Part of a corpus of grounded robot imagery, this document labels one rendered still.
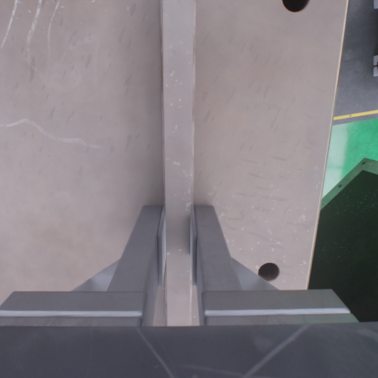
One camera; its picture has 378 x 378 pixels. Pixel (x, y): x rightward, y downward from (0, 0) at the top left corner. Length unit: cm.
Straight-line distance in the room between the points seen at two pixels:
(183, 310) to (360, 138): 172
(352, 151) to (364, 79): 52
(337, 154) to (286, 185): 161
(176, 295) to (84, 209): 7
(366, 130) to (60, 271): 177
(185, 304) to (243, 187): 8
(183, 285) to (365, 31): 137
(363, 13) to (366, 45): 12
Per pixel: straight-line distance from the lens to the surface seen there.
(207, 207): 15
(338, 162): 179
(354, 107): 141
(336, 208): 93
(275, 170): 16
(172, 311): 18
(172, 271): 16
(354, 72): 141
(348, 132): 178
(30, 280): 20
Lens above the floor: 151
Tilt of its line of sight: 74 degrees down
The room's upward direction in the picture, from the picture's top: 175 degrees clockwise
